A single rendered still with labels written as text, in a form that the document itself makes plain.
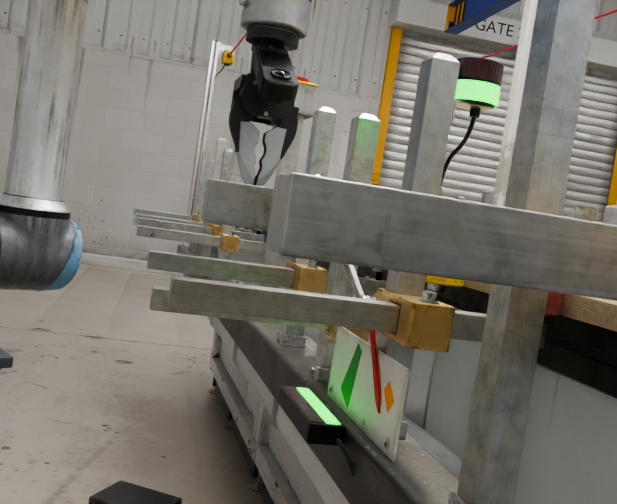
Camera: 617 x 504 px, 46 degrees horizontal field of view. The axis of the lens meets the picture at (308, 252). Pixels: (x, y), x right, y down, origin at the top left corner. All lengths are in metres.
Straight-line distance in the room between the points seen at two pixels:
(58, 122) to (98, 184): 7.19
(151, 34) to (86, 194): 1.96
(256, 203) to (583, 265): 0.27
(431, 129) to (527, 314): 0.30
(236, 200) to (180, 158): 8.20
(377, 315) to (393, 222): 0.54
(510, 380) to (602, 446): 0.26
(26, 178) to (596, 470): 1.13
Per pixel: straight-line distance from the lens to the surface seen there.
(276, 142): 0.99
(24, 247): 1.52
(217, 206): 0.51
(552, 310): 0.88
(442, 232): 0.28
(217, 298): 0.77
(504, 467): 0.67
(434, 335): 0.80
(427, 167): 0.86
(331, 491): 1.11
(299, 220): 0.26
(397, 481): 0.77
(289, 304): 0.78
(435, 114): 0.87
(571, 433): 0.93
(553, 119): 0.64
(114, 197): 8.71
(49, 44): 1.56
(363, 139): 1.10
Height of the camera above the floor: 0.95
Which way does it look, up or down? 3 degrees down
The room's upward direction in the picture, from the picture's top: 9 degrees clockwise
